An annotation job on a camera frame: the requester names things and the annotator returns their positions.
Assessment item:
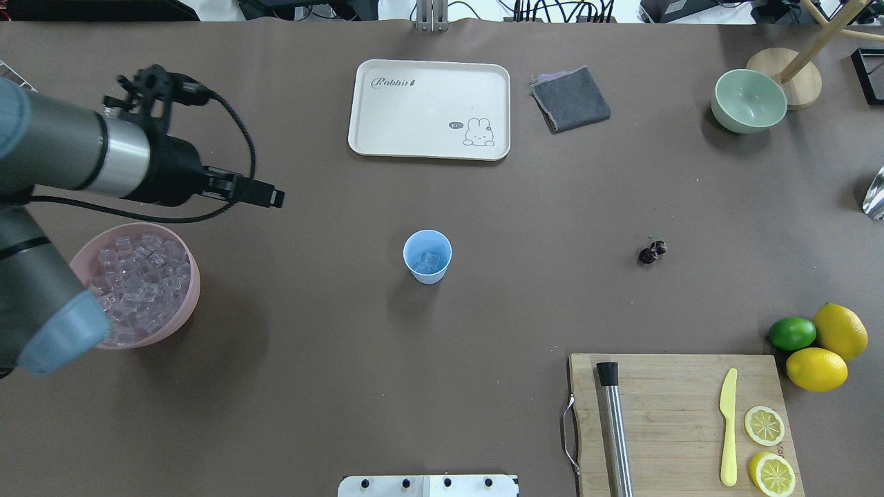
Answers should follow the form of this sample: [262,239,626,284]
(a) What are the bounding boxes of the lemon slice two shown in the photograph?
[748,452,798,496]

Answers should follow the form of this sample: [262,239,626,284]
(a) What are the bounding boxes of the green lime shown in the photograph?
[767,315,818,352]

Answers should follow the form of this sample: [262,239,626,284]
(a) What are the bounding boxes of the pink bowl of ice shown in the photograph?
[70,222,201,349]

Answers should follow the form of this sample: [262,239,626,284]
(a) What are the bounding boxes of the yellow lemon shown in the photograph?
[812,302,869,362]
[786,347,849,392]

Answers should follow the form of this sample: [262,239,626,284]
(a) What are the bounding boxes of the wooden cutting board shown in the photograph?
[568,353,789,496]

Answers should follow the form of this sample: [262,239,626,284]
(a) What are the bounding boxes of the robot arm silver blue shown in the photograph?
[1,65,285,377]

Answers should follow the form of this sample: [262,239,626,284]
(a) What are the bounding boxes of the clear ice cube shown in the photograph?
[414,252,442,275]

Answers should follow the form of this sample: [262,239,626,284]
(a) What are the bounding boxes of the mint green bowl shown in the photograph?
[711,69,787,135]

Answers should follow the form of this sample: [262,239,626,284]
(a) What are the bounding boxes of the cream rabbit tray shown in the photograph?
[347,59,511,162]

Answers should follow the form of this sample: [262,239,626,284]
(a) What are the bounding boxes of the light blue plastic cup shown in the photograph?
[402,229,452,285]

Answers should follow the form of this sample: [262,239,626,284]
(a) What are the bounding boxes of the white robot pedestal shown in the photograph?
[337,473,520,496]

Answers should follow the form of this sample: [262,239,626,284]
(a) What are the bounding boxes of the grey folded cloth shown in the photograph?
[530,66,611,133]

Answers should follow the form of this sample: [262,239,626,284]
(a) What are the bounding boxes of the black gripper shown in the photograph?
[131,135,285,208]

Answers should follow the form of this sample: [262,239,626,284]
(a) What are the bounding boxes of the dark cherries pair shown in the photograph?
[637,238,669,265]

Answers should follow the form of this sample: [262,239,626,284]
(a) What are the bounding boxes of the yellow lemon upper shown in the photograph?
[812,302,869,362]

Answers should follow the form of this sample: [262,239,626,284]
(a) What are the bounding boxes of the aluminium frame post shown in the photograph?
[414,0,449,32]

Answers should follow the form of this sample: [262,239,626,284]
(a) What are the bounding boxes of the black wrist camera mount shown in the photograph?
[102,65,211,135]

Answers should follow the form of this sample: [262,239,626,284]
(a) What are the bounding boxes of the wooden glass stand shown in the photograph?
[746,1,882,110]

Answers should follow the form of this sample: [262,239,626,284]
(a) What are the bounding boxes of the lemon slice one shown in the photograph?
[743,405,786,447]

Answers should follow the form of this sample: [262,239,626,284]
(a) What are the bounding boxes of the yellow plastic knife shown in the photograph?
[718,368,738,487]

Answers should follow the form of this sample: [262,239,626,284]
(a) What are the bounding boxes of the metal ice scoop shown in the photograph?
[860,167,884,220]

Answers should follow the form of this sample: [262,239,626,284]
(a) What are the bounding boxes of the yellow lemon lower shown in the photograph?
[786,347,849,392]

